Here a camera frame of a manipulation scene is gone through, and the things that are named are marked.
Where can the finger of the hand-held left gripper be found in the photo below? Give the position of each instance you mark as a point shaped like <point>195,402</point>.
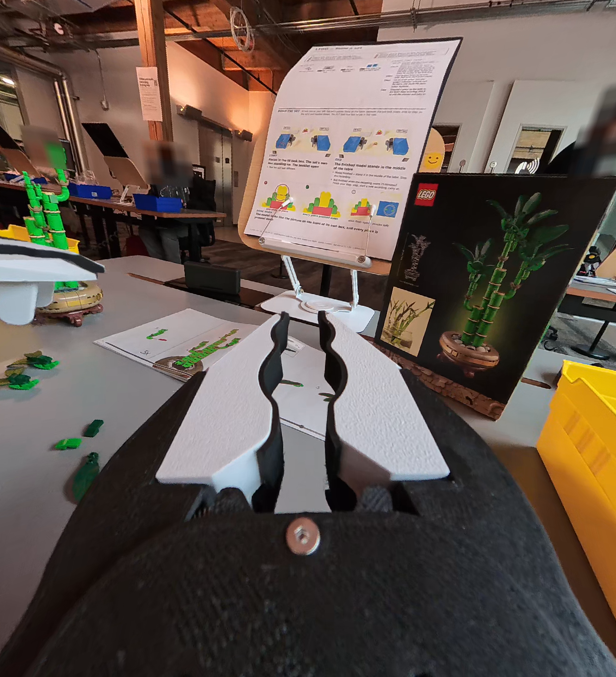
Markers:
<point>38,271</point>
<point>1,242</point>

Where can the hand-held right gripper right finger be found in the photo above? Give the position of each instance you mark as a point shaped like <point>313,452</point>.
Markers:
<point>387,423</point>

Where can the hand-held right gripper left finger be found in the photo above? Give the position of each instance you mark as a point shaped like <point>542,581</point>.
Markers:
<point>223,423</point>

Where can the yellow plastic parts bin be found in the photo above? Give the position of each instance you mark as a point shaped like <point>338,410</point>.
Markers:
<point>593,476</point>
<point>1,231</point>

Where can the dark green leaf piece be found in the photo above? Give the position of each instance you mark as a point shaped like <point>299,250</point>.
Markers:
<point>86,476</point>

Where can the black bamboo set box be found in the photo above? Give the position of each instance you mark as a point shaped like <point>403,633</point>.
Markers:
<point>498,317</point>

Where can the green bamboo brick model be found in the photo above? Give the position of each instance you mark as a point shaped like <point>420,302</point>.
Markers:
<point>43,222</point>

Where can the green leaf cluster assembly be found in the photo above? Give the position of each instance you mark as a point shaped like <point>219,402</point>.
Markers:
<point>12,381</point>
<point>36,360</point>

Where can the blue plastic bin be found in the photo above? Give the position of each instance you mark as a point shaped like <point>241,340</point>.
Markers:
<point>91,191</point>
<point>157,202</point>

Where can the background document stand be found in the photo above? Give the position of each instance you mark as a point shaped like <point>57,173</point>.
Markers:
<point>1,145</point>
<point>123,169</point>

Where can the open instruction booklet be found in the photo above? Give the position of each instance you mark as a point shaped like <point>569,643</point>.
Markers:
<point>181,333</point>

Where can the dark green small plate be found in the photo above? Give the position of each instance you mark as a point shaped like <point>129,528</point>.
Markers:
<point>94,427</point>

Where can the black electronic box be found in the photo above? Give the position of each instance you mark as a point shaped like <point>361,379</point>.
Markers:
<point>210,277</point>

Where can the bright green small plate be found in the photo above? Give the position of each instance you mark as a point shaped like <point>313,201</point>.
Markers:
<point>68,444</point>

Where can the long background table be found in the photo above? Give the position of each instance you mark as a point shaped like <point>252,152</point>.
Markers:
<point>202,214</point>

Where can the white paper sign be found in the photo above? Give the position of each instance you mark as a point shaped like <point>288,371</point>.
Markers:
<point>148,87</point>

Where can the wooden side desk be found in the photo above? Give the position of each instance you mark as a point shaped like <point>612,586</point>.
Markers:
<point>588,291</point>

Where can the small black figurine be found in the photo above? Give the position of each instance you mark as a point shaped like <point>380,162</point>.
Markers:
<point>591,262</point>

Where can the yellow smiley sticker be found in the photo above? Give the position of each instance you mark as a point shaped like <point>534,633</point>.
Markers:
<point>434,157</point>

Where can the printed instruction sheet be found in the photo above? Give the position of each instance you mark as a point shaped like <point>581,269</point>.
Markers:
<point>350,132</point>

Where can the white phone booth door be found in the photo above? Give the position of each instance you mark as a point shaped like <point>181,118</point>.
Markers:
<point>445,106</point>
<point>503,132</point>

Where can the wall lamp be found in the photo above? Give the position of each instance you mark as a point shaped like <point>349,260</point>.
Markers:
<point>189,111</point>

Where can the wooden support post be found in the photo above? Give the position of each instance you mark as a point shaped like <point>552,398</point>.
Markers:
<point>152,53</point>

